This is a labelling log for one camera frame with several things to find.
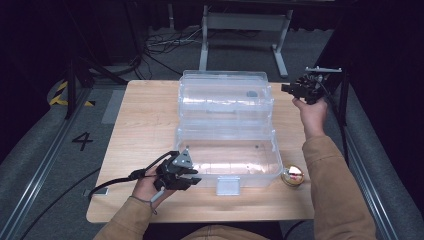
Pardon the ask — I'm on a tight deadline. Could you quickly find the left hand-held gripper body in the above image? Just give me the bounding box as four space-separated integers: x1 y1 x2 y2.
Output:
153 148 194 192

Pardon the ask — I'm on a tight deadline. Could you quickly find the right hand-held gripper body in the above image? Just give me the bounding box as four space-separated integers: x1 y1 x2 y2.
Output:
294 67 343 105

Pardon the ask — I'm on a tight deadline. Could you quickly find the clear plastic storage box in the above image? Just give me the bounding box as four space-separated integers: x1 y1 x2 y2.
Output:
173 69 284 197

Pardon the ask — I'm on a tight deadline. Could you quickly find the person's left hand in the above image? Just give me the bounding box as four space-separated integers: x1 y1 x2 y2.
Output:
132 166 174 209

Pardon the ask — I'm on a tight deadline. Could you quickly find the person's right hand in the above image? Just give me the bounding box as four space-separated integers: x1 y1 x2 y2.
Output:
292 98 329 140

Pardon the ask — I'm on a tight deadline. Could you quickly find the black tripod stand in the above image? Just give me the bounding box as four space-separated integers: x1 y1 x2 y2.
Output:
328 71 351 128
64 56 129 120

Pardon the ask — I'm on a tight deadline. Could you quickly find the person's tan jacket torso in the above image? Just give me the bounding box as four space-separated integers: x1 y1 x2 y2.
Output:
181 224 269 240

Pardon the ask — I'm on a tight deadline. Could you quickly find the small grey floor tape piece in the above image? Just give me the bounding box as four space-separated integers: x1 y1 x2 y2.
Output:
83 187 109 197

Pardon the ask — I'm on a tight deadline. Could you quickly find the yellow black hazard tape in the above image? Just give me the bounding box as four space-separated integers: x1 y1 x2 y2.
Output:
49 80 96 108

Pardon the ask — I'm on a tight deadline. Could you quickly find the right hand-held gripper cable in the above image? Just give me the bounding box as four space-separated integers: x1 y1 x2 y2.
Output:
313 74 348 128

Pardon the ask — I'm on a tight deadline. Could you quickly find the hand-held gripper cable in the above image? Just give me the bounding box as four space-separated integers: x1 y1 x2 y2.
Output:
19 150 179 240
313 74 348 128

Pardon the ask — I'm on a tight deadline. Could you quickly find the grey wrist strap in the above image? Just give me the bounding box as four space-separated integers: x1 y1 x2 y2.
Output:
129 189 166 215

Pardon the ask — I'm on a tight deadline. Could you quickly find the left hand-held gripper cable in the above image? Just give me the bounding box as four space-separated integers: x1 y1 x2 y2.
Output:
19 150 179 240

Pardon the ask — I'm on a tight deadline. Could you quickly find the grey metal desk frame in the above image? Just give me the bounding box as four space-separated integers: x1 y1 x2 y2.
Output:
198 4 294 78

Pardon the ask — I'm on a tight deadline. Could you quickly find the metal floor rail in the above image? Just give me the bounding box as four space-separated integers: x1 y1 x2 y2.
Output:
343 128 399 240
0 88 93 240

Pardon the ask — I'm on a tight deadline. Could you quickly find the bundle of floor cables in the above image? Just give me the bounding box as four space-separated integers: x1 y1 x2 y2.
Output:
143 26 204 81

